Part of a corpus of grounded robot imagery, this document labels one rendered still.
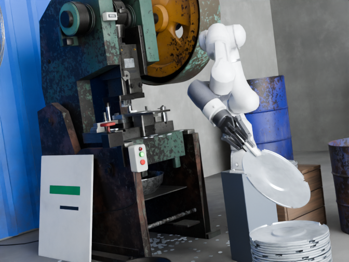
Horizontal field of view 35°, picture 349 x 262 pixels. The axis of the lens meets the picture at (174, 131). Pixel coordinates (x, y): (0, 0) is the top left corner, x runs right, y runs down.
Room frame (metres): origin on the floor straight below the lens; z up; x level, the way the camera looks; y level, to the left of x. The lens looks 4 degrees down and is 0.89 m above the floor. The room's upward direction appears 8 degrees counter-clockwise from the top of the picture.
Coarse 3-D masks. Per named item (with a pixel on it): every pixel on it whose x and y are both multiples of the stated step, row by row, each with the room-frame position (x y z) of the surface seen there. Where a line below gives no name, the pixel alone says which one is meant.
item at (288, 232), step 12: (264, 228) 2.14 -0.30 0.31; (276, 228) 2.12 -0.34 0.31; (288, 228) 2.07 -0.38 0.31; (300, 228) 2.05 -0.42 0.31; (312, 228) 2.05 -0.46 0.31; (324, 228) 2.03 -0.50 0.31; (264, 240) 1.98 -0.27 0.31; (276, 240) 1.96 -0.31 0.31; (288, 240) 1.94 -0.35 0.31; (300, 240) 1.92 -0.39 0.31; (312, 240) 1.91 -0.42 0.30
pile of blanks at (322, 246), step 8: (328, 232) 1.98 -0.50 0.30; (320, 240) 1.95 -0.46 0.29; (328, 240) 1.98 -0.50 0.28; (256, 248) 1.99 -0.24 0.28; (264, 248) 1.95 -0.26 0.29; (272, 248) 1.92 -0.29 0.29; (280, 248) 1.91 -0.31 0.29; (288, 248) 1.90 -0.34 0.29; (296, 248) 1.90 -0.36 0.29; (304, 248) 1.90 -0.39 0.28; (312, 248) 1.91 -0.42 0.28; (320, 248) 1.92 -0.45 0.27; (328, 248) 1.97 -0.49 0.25; (256, 256) 1.99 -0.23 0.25; (264, 256) 1.96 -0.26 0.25; (272, 256) 1.93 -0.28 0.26; (280, 256) 1.91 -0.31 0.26; (288, 256) 1.90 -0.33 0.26; (296, 256) 1.90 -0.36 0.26; (304, 256) 1.90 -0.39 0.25; (312, 256) 1.91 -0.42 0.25; (320, 256) 1.92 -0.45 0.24; (328, 256) 1.95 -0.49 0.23
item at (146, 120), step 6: (126, 114) 3.15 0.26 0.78; (132, 114) 3.12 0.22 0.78; (138, 114) 3.08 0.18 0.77; (144, 114) 3.05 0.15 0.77; (150, 114) 3.15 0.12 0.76; (138, 120) 3.12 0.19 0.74; (144, 120) 3.11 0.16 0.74; (150, 120) 3.14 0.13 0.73; (138, 126) 3.12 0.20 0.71; (144, 126) 3.11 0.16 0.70; (150, 126) 3.14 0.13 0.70; (144, 132) 3.10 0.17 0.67; (150, 132) 3.13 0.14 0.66
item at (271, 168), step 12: (252, 156) 2.10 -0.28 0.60; (264, 156) 2.14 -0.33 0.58; (276, 156) 2.17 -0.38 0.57; (252, 168) 2.04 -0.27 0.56; (264, 168) 2.06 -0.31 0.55; (276, 168) 2.10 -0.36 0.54; (288, 168) 2.14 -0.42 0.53; (252, 180) 1.98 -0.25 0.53; (264, 180) 2.01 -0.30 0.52; (276, 180) 2.03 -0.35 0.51; (288, 180) 2.07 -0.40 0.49; (264, 192) 1.96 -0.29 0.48; (276, 192) 1.99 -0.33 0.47; (288, 192) 2.02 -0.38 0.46; (300, 192) 2.05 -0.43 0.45; (300, 204) 1.99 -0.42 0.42
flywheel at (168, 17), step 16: (160, 0) 3.49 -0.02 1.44; (176, 0) 3.40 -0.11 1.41; (192, 0) 3.26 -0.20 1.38; (160, 16) 3.45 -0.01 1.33; (176, 16) 3.41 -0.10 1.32; (192, 16) 3.27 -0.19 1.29; (160, 32) 3.52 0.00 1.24; (192, 32) 3.28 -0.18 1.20; (160, 48) 3.53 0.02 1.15; (176, 48) 3.44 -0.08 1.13; (192, 48) 3.30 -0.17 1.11; (160, 64) 3.54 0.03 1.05; (176, 64) 3.40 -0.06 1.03
